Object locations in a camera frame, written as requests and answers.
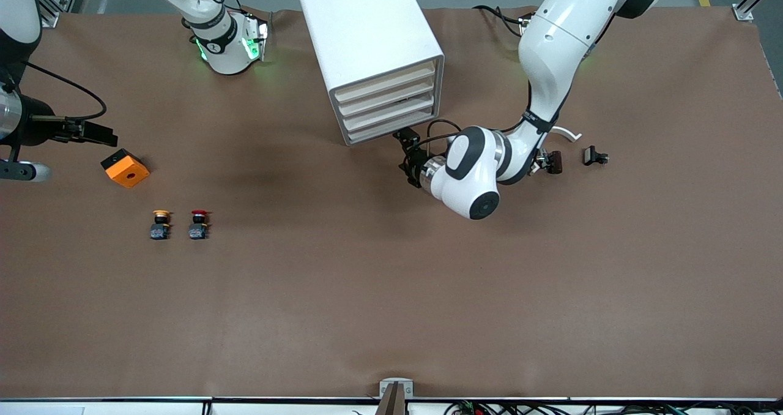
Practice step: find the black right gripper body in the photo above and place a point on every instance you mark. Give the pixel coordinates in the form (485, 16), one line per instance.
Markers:
(38, 129)

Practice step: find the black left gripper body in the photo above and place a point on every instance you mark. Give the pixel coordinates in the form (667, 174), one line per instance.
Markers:
(415, 166)

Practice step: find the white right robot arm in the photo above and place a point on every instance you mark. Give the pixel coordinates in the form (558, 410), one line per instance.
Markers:
(226, 54)

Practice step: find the yellow push button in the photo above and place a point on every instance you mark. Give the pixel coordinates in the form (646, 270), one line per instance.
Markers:
(160, 228)

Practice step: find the red push button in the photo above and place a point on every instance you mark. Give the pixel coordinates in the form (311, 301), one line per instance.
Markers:
(198, 228)

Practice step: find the brown table cover sheet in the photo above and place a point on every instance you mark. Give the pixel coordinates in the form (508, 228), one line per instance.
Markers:
(391, 280)

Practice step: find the small black clip part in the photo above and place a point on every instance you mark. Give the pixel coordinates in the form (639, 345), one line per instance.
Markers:
(591, 155)

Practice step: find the orange button enclosure box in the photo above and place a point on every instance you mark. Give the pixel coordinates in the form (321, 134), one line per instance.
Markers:
(129, 173)

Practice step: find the grey metal bracket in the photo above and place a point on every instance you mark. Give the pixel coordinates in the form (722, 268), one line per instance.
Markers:
(385, 383)

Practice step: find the brown wedge post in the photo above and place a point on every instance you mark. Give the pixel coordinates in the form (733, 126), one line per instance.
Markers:
(391, 403)

